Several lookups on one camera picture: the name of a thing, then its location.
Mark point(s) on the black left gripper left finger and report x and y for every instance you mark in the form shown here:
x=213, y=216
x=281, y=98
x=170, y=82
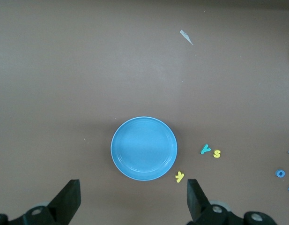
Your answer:
x=55, y=211

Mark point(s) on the brown table cover sheet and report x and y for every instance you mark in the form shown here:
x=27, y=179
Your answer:
x=64, y=70

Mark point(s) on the yellow foam letter s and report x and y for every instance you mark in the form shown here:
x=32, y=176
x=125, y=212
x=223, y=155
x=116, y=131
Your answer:
x=217, y=153

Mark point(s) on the blue plate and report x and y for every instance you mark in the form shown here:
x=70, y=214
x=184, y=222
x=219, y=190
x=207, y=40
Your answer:
x=144, y=148

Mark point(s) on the small white paper scrap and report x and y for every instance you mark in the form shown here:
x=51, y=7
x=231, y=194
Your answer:
x=185, y=35

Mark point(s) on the teal foam letter y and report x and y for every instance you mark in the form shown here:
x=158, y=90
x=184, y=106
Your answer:
x=204, y=150

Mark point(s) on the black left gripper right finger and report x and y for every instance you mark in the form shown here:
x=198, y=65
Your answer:
x=205, y=213

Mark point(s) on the yellow foam letter k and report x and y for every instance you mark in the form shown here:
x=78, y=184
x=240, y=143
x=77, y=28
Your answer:
x=179, y=175

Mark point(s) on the blue foam letter o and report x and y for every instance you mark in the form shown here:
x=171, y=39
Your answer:
x=276, y=173

